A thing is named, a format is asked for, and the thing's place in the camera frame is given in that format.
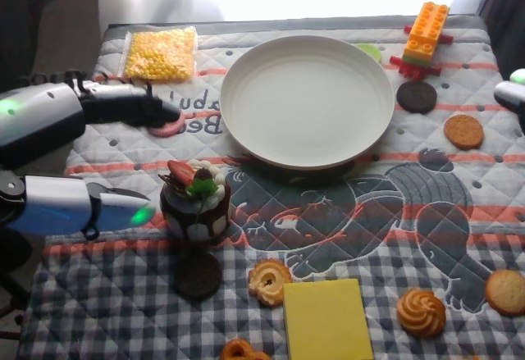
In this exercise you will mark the pale round biscuit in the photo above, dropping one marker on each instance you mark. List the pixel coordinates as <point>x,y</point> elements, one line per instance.
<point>506,292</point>

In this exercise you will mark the green lime slice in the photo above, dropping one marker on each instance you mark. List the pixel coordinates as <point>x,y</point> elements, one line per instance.
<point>371,51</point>

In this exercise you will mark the white round plate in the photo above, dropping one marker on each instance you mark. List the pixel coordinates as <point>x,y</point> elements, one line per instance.
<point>303,101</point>

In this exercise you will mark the chocolate drip toy cake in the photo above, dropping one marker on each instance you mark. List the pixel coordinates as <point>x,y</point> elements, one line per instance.
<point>193,216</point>

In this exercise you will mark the dark curtain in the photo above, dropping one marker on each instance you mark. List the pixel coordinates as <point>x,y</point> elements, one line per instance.
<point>508,7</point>
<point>45,15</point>

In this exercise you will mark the rosette butter cookie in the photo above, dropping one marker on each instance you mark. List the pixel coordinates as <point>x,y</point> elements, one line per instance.
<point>420,313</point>

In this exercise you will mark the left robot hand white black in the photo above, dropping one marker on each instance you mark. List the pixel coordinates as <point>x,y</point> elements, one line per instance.
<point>37,110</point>

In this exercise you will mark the grey quilt with bear print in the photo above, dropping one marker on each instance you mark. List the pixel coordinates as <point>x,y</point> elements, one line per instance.
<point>328,229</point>

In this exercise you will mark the dark chocolate sandwich cookie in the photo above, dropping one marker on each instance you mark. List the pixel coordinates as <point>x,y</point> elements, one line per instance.
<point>416,97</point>
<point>199,276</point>

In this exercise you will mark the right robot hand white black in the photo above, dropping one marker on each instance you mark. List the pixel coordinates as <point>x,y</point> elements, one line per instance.
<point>510,94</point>

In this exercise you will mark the brown round biscuit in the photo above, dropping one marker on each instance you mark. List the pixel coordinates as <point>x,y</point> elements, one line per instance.
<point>464,131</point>

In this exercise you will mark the orange pretzel cookie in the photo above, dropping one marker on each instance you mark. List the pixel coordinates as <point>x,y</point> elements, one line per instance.
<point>236,351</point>

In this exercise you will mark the yellow sticky note pad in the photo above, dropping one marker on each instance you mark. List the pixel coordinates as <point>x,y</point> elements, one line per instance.
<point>326,321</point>

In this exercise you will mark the red plastic connector toy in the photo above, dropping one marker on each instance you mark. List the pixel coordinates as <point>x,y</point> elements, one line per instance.
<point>415,73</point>

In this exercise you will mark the pink sandwich cookie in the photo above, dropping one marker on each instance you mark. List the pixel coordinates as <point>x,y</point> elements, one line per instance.
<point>169,130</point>

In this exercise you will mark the bag of yellow beads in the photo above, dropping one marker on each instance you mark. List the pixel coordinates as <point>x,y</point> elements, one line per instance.
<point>160,52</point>

